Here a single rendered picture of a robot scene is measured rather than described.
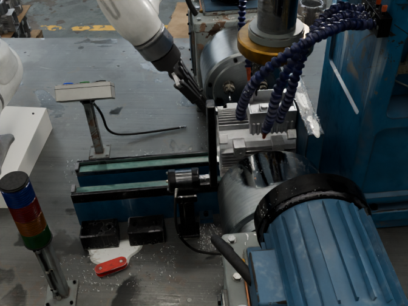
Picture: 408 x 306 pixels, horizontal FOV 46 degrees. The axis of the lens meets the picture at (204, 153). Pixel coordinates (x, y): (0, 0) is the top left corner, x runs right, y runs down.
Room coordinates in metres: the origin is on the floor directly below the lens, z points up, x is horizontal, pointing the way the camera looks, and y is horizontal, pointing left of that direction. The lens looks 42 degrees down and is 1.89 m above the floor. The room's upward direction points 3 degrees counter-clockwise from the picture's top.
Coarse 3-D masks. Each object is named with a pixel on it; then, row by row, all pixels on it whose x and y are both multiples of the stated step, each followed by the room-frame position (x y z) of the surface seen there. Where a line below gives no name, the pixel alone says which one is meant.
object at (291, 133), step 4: (220, 108) 1.08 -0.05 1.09; (288, 132) 0.96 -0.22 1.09; (292, 132) 0.96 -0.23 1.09; (220, 136) 0.96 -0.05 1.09; (224, 136) 0.96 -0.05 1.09; (288, 136) 0.95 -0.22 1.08; (292, 136) 0.95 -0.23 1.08; (296, 136) 0.95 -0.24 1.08; (220, 140) 0.95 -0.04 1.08; (224, 140) 0.95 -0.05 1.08; (220, 172) 0.95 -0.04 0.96; (220, 176) 0.95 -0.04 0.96
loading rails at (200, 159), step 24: (96, 168) 1.05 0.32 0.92; (120, 168) 1.04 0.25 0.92; (144, 168) 1.04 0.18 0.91; (168, 168) 1.04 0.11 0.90; (72, 192) 0.94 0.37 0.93; (96, 192) 0.94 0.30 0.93; (120, 192) 0.94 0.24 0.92; (144, 192) 0.94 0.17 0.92; (168, 192) 0.94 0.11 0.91; (216, 192) 0.95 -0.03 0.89; (96, 216) 0.93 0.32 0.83; (120, 216) 0.94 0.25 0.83; (168, 216) 0.94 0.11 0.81
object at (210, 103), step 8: (208, 104) 0.88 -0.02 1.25; (208, 112) 0.87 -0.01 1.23; (216, 112) 0.87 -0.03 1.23; (208, 120) 0.87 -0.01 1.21; (208, 128) 0.87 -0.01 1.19; (208, 136) 0.87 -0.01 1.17; (208, 144) 0.87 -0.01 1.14; (216, 144) 0.87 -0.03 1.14; (208, 152) 0.87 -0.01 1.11; (216, 152) 0.87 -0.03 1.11; (208, 160) 0.89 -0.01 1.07; (216, 160) 0.87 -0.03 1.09; (216, 168) 0.87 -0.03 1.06; (216, 176) 0.87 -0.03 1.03; (216, 184) 0.87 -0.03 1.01
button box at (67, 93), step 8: (56, 88) 1.24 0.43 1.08; (64, 88) 1.24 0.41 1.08; (72, 88) 1.24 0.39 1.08; (80, 88) 1.24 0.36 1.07; (88, 88) 1.24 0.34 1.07; (96, 88) 1.24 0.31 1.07; (104, 88) 1.24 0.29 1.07; (112, 88) 1.26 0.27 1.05; (56, 96) 1.22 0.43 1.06; (64, 96) 1.22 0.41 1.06; (72, 96) 1.22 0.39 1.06; (80, 96) 1.22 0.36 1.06; (88, 96) 1.22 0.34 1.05; (96, 96) 1.22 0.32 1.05; (104, 96) 1.22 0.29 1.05; (112, 96) 1.23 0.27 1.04
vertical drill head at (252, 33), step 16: (272, 0) 0.99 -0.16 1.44; (288, 0) 0.98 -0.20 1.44; (272, 16) 0.98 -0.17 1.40; (288, 16) 0.98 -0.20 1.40; (240, 32) 1.04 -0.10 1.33; (256, 32) 1.00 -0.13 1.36; (272, 32) 0.98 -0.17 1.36; (288, 32) 0.99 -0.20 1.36; (304, 32) 1.01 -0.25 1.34; (240, 48) 1.00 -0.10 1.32; (256, 48) 0.97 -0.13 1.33; (272, 48) 0.96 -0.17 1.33; (256, 64) 0.97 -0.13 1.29
